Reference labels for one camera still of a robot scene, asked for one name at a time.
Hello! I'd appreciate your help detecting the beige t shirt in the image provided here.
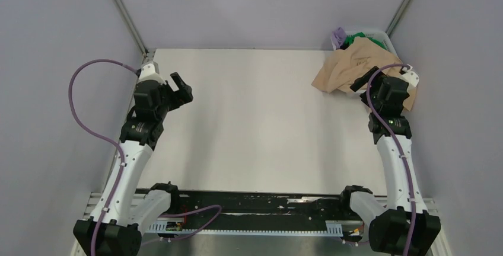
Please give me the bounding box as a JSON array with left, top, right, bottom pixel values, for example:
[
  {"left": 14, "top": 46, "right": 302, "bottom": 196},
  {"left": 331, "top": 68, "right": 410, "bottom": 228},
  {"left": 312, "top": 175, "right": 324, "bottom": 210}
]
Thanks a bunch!
[{"left": 311, "top": 36, "right": 416, "bottom": 111}]

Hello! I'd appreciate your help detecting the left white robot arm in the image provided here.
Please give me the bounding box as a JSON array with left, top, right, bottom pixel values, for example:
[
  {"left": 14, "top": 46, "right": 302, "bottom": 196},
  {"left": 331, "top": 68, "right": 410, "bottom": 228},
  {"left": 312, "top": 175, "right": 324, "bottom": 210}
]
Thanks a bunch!
[{"left": 73, "top": 72, "right": 193, "bottom": 255}]

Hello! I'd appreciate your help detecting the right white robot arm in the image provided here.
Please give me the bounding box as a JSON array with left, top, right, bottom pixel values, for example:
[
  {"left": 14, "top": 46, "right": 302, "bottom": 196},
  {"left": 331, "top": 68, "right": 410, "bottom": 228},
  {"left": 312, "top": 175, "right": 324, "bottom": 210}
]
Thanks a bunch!
[{"left": 338, "top": 65, "right": 441, "bottom": 255}]

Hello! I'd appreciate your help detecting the green t shirt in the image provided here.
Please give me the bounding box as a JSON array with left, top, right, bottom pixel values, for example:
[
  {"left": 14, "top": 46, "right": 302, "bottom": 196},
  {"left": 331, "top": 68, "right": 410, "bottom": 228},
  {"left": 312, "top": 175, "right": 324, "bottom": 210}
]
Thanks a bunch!
[{"left": 345, "top": 31, "right": 388, "bottom": 51}]

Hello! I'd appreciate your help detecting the white plastic laundry basket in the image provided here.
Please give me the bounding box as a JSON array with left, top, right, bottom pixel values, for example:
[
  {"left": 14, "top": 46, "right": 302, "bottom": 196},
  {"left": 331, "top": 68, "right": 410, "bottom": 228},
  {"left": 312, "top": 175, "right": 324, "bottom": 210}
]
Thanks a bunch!
[{"left": 329, "top": 30, "right": 402, "bottom": 67}]

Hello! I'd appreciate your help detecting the lavender t shirt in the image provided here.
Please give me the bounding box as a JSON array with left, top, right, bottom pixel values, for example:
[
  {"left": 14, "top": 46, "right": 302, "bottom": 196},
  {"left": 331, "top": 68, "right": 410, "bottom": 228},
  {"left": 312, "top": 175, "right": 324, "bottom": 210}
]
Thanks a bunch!
[{"left": 330, "top": 27, "right": 347, "bottom": 50}]

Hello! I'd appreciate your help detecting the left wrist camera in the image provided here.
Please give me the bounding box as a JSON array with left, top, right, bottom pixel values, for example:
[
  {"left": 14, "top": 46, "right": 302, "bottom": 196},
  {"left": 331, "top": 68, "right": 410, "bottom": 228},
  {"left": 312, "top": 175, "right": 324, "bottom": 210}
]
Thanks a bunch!
[{"left": 138, "top": 61, "right": 166, "bottom": 84}]

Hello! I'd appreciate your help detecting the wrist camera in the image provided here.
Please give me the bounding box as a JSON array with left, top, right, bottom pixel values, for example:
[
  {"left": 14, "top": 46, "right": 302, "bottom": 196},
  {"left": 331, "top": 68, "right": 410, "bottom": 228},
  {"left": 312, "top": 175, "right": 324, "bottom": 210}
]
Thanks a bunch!
[
  {"left": 138, "top": 61, "right": 166, "bottom": 84},
  {"left": 400, "top": 65, "right": 419, "bottom": 88}
]

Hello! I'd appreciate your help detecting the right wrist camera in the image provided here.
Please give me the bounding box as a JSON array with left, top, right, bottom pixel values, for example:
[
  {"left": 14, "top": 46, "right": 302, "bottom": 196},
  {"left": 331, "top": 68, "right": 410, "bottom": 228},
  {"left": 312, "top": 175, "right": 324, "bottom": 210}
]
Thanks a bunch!
[{"left": 400, "top": 65, "right": 419, "bottom": 88}]

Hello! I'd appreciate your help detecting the right corner metal post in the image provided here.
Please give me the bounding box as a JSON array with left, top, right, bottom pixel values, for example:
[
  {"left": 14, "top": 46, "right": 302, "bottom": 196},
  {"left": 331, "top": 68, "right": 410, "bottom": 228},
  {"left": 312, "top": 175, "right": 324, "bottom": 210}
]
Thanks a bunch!
[{"left": 386, "top": 0, "right": 413, "bottom": 37}]

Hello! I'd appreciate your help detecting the corner metal post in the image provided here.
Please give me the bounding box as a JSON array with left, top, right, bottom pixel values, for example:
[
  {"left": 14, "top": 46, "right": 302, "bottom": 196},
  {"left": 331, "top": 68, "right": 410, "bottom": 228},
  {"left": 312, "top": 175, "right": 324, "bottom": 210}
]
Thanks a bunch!
[
  {"left": 112, "top": 0, "right": 148, "bottom": 57},
  {"left": 386, "top": 0, "right": 413, "bottom": 37}
]

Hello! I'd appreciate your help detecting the left corner metal post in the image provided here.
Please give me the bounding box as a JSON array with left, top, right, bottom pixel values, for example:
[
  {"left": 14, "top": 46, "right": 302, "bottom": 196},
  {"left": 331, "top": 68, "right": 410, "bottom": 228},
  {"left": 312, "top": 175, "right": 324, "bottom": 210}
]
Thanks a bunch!
[{"left": 112, "top": 0, "right": 148, "bottom": 57}]

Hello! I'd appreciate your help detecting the aluminium frame rail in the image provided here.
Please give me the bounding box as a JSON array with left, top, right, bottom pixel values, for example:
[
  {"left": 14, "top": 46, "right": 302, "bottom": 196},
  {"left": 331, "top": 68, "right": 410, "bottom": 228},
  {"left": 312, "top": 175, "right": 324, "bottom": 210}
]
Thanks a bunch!
[{"left": 80, "top": 193, "right": 441, "bottom": 223}]

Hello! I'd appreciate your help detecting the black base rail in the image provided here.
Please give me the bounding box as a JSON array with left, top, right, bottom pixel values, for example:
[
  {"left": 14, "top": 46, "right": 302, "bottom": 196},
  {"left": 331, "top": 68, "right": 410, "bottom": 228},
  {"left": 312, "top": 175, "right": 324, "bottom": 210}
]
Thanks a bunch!
[{"left": 164, "top": 190, "right": 363, "bottom": 233}]

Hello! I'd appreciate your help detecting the white slotted cable duct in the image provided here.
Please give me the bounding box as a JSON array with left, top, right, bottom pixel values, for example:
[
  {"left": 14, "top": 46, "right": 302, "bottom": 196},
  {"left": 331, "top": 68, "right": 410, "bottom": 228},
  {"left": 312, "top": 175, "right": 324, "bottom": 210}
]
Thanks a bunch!
[{"left": 146, "top": 221, "right": 343, "bottom": 238}]

